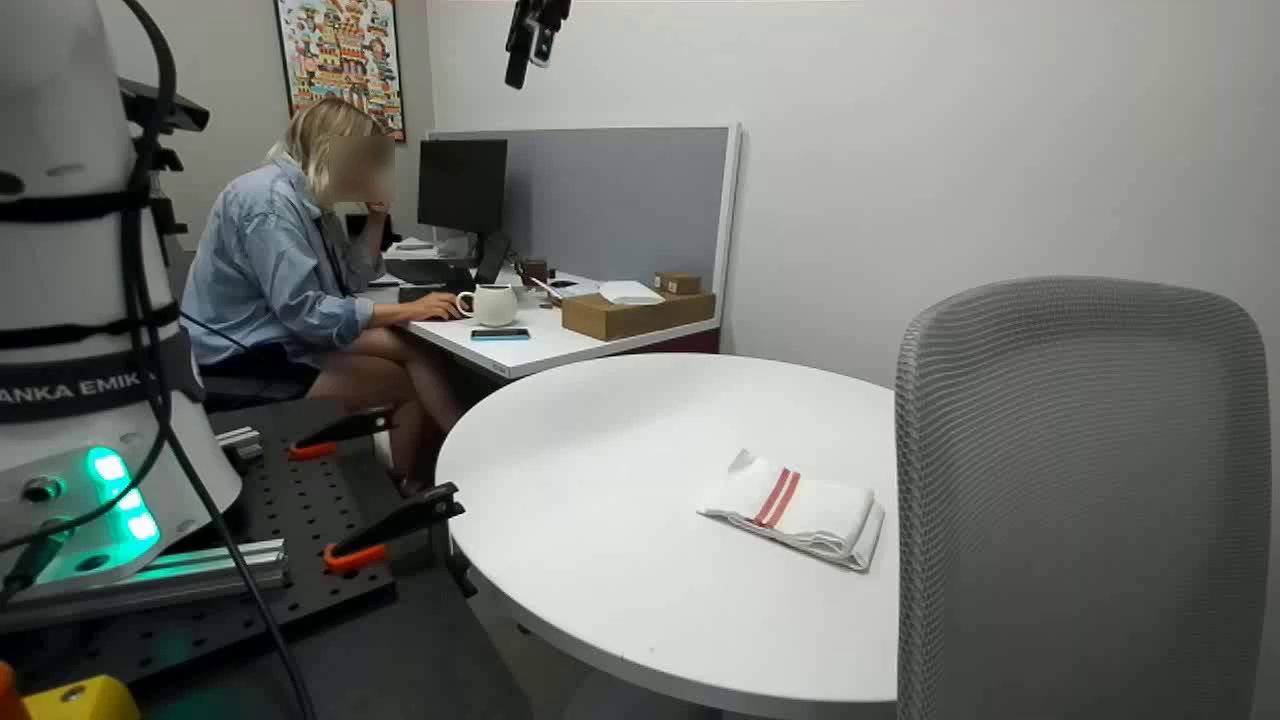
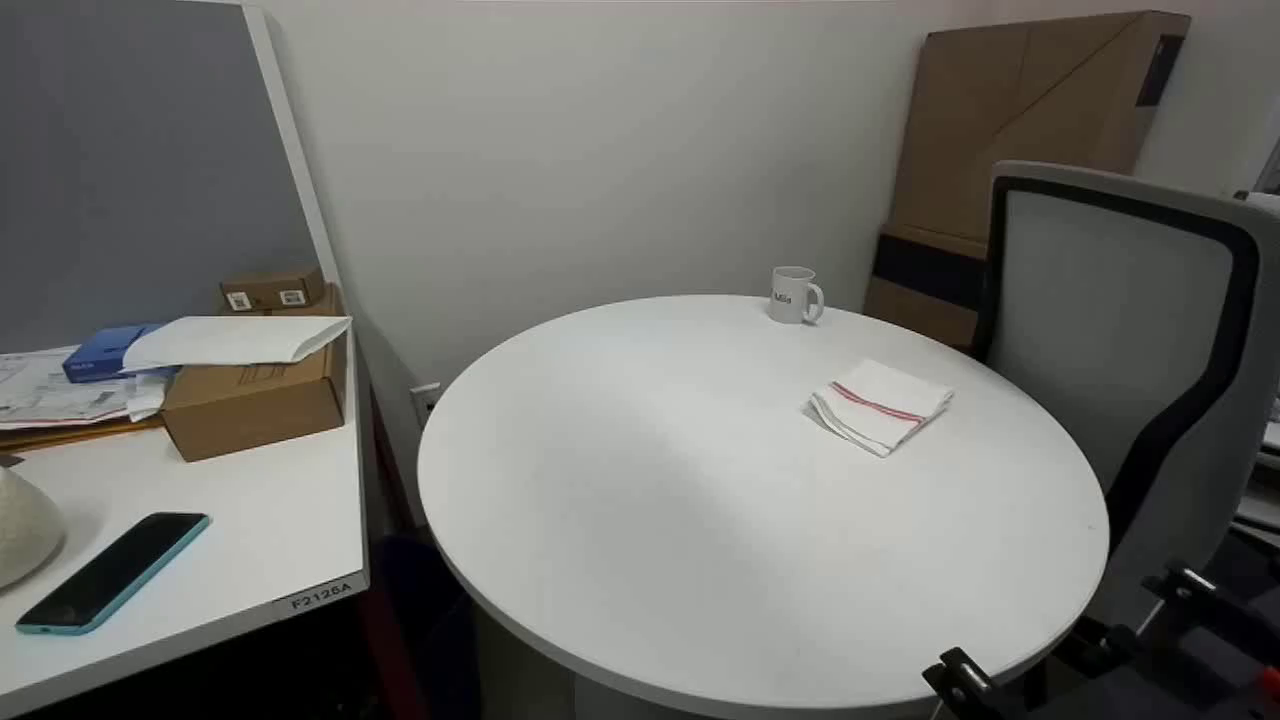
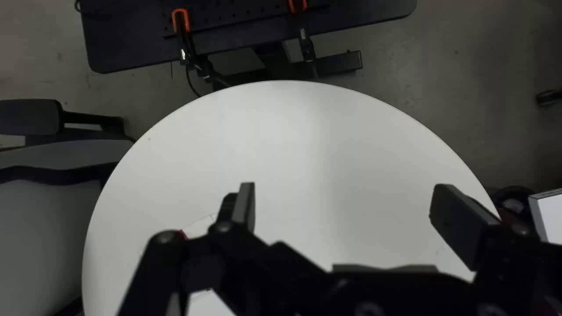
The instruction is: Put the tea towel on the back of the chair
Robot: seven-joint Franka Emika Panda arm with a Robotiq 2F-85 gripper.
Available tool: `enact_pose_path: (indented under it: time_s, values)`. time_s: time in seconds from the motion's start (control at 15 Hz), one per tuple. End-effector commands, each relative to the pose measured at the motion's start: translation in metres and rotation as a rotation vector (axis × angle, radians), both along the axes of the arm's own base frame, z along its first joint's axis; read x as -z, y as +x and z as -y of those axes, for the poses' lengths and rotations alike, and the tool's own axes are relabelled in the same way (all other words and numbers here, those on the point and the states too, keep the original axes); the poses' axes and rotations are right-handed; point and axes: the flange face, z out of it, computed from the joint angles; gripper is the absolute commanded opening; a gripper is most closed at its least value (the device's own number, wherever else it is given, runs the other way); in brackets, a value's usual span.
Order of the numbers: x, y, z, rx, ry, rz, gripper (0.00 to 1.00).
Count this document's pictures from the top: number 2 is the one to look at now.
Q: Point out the white red-striped tea towel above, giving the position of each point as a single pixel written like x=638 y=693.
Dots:
x=878 y=405

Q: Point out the grey mesh office chair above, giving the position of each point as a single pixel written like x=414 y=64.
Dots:
x=1148 y=327

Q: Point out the white ceramic mug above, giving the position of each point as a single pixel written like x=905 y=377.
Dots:
x=792 y=293

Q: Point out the small cardboard box behind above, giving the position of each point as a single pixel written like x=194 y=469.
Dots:
x=282 y=293

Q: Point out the brown cardboard box on desk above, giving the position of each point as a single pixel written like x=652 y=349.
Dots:
x=233 y=409

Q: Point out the white envelope paper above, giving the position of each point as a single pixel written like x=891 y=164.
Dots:
x=233 y=341

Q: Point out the large flat cardboard box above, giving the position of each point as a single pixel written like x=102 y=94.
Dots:
x=1076 y=90

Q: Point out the grey partition panel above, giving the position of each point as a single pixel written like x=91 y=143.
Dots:
x=147 y=160

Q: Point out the blue box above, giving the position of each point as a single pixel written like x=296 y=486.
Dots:
x=102 y=352

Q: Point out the blue-cased smartphone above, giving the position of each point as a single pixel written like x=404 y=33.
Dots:
x=99 y=588

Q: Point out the stack of papers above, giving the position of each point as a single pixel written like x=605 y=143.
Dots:
x=36 y=393

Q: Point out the beige rounded object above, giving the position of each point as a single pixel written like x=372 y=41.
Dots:
x=31 y=529

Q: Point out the black clamp mount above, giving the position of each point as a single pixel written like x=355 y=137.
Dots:
x=1196 y=657

